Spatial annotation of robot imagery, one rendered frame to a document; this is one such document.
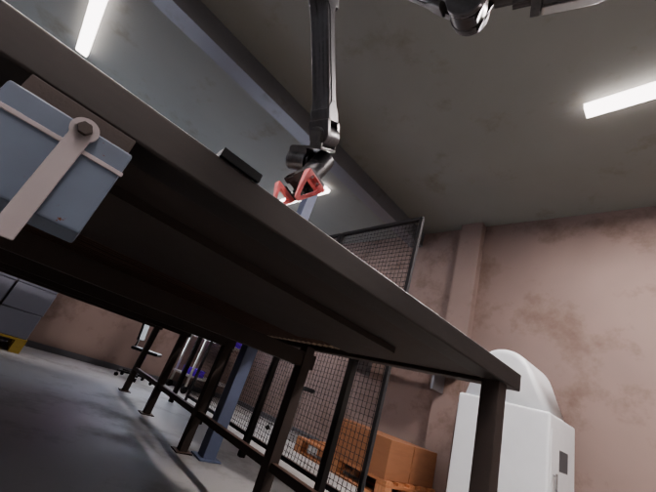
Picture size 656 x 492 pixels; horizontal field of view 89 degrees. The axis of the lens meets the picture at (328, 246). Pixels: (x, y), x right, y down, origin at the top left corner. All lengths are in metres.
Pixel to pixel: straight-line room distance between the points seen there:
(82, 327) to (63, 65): 5.93
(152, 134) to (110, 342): 6.01
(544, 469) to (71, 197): 3.24
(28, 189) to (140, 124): 0.16
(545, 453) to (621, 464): 0.92
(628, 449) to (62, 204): 4.09
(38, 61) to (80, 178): 0.15
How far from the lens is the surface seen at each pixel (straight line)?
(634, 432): 4.12
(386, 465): 3.63
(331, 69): 0.97
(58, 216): 0.48
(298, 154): 0.95
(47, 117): 0.52
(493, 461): 1.31
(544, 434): 3.34
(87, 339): 6.42
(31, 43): 0.57
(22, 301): 5.31
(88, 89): 0.56
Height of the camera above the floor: 0.63
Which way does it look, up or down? 23 degrees up
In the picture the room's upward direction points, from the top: 19 degrees clockwise
